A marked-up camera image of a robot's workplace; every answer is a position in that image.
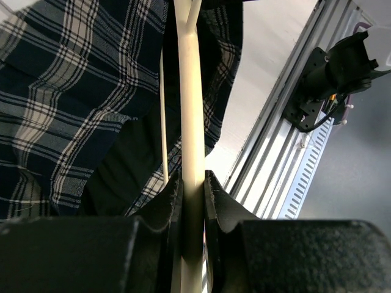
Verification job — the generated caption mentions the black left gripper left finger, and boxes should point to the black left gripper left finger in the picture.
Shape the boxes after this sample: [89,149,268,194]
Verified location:
[1,175,183,292]

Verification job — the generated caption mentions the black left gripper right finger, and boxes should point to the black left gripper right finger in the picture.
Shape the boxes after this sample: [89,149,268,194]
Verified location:
[204,171,390,292]

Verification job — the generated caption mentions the navy plaid skirt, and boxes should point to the navy plaid skirt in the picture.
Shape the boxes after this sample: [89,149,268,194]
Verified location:
[0,0,245,220]

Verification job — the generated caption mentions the cream wooden hanger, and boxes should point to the cream wooden hanger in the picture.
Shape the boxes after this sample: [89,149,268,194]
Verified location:
[174,1,205,292]

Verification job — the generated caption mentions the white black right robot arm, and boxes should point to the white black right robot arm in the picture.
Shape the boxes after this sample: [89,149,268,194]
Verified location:
[302,26,390,100]

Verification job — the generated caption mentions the white slotted cable duct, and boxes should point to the white slotted cable duct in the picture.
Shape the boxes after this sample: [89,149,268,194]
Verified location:
[276,118,334,220]

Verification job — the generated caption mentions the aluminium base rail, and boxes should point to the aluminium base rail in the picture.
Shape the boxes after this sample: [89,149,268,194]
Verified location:
[224,1,361,220]

